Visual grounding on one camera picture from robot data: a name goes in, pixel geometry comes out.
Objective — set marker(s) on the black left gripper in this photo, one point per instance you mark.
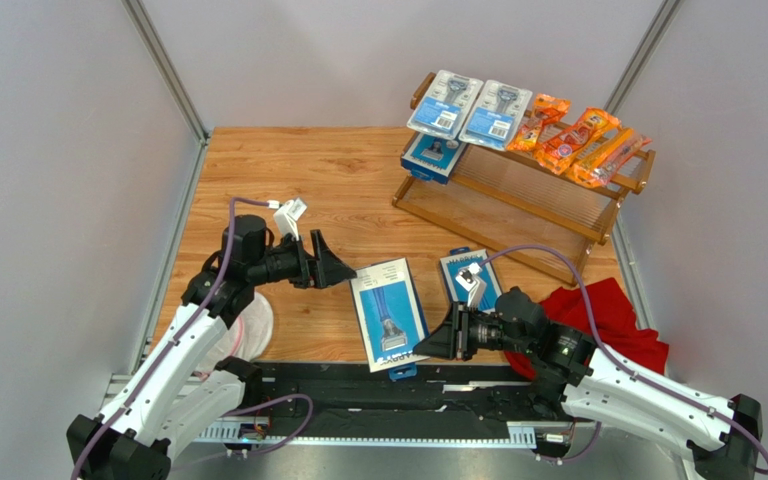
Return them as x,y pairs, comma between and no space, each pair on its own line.
329,269

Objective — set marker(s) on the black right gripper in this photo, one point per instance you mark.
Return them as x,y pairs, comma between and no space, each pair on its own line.
458,331

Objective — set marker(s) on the blue Harry's razor box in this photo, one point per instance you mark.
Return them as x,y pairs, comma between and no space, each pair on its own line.
460,259
429,158
390,317

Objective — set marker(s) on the orange Bic razor bag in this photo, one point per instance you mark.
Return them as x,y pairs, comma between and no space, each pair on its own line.
546,110
558,153
597,168

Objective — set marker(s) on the clear blister razor pack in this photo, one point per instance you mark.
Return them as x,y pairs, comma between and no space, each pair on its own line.
496,116
445,104

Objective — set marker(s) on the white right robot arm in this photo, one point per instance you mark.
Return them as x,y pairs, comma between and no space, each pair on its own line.
578,376

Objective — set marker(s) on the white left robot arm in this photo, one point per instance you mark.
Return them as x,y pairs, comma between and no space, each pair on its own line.
143,430

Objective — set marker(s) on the wooden two-tier shelf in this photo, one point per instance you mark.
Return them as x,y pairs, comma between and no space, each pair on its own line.
500,199

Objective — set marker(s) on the red cloth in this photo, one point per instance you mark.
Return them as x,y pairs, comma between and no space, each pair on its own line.
616,322

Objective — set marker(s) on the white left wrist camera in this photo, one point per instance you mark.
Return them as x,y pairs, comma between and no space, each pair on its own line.
287,216

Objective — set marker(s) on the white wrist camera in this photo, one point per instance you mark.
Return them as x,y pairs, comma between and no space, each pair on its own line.
469,279
287,216

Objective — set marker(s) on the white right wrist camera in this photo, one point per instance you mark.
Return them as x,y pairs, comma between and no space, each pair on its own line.
469,279

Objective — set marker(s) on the aluminium slotted rail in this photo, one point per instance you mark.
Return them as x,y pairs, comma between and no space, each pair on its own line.
515,435

